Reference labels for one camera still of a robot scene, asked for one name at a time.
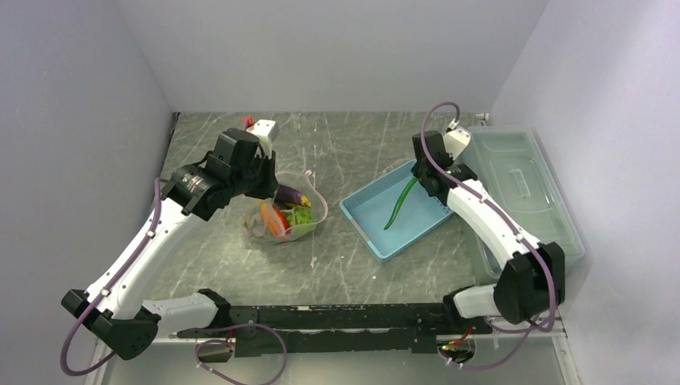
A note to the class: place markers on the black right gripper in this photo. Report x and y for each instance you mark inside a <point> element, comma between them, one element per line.
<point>415,168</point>

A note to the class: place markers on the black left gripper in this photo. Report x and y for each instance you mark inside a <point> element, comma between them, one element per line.
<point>268,189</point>

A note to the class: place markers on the green chili pepper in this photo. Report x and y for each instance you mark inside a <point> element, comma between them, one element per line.
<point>399,202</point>

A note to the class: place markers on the purple eggplant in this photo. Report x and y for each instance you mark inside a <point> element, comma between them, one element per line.
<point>289,195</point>

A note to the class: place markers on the clear zip top bag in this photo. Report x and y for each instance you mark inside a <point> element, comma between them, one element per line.
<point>305,182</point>

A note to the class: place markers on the green lime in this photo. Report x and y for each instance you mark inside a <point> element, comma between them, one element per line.
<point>300,216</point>

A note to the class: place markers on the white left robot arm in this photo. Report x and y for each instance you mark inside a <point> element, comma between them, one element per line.
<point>115,308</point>

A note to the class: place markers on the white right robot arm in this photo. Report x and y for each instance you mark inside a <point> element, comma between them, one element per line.
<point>532,280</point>

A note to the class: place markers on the blue plastic basket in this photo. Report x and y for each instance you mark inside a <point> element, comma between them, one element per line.
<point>368,209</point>

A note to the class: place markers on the clear plastic storage box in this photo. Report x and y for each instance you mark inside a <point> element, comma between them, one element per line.
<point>511,166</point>

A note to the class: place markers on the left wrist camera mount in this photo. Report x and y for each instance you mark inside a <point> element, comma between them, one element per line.
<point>265,130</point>

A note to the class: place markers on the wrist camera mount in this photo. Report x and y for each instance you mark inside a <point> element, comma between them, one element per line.
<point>265,130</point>
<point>456,139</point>

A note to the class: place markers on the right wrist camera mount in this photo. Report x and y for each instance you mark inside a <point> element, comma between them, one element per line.
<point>456,139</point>

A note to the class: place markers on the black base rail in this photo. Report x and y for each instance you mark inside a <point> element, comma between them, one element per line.
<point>415,327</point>

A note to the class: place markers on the aluminium frame rail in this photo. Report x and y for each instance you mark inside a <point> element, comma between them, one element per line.
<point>506,356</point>

